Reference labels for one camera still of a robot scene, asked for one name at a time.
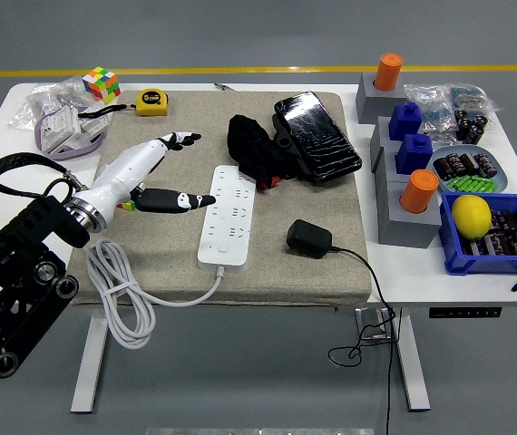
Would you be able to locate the black power adapter plug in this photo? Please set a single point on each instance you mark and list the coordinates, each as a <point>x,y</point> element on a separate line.
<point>308,238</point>

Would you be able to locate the small metal pen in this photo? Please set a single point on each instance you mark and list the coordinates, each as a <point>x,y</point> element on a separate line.
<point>221,86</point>

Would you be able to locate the white table leg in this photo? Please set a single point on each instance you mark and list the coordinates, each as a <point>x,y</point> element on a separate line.
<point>410,362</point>
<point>90,362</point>

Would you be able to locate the blue plastic bin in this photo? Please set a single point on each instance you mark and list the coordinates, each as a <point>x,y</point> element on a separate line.
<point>476,265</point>

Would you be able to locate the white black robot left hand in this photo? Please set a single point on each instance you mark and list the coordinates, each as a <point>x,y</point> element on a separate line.
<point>124,170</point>

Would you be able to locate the red small object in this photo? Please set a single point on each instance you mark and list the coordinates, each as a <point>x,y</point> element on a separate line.
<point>267,182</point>

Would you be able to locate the black capacitors pile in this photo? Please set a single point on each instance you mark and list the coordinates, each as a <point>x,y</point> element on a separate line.
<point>471,127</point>

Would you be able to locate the black phone holder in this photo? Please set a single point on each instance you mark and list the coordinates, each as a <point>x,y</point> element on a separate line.
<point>281,136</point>

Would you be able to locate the large colourful puzzle cube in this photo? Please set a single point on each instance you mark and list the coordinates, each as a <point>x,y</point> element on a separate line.
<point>126,206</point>

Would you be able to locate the green batteries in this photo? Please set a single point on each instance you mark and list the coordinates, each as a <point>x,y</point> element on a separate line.
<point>471,184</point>

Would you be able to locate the yellow tape measure, round label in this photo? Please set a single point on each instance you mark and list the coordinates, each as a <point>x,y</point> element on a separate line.
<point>152,102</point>

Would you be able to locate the blue block with knob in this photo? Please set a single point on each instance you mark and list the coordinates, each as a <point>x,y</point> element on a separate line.
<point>403,122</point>
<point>412,154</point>

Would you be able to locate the small colourful puzzle cube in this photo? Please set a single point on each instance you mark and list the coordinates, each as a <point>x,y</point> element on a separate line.
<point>100,84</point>

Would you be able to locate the black cracked smartphone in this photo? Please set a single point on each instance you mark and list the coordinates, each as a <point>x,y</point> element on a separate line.
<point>317,136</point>

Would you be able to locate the black crumpled cloth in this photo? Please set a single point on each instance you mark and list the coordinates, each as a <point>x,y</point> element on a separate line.
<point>249,136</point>

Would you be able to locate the clear bag with blue parts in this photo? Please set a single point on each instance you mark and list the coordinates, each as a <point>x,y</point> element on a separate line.
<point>469,95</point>

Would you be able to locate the black table control panel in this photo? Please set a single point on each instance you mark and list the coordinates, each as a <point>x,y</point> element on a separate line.
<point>465,312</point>

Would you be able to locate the white plastic parts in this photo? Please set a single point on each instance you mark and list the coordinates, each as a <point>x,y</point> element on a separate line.
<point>61,124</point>

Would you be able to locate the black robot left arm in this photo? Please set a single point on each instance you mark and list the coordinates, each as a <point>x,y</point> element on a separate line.
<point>13,303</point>

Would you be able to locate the dark capacitors in bin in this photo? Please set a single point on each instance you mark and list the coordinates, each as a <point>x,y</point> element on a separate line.
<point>499,242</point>

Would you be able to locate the purple tray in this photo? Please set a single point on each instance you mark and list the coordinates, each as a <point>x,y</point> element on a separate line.
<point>65,156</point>

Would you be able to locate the grey-brown fabric mat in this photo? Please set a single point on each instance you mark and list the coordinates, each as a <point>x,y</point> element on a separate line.
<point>285,281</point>

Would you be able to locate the silver metal bracket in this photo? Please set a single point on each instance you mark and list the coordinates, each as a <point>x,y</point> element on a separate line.
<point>378,333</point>

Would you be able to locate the clear bag of small parts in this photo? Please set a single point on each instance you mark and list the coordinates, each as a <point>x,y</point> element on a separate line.
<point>428,104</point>

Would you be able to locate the large grey block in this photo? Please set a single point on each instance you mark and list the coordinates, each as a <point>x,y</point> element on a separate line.
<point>403,231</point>

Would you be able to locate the yellow lemon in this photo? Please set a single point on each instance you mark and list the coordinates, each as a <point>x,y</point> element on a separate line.
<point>471,217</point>

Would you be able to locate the black capacitor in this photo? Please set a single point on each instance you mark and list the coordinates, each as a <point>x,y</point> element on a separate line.
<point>469,163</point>
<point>486,165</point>
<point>443,167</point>
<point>455,163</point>

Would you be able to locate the clear plastic bags of parts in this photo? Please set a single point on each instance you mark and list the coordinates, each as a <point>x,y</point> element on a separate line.
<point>45,97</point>

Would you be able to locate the white power strip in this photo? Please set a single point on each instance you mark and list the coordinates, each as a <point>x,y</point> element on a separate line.
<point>231,226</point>

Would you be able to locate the light blue plate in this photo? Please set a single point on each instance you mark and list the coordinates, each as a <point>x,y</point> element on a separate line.
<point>501,181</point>

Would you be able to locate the orange cylinder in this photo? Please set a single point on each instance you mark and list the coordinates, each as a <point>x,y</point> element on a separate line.
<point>387,72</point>
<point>417,190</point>

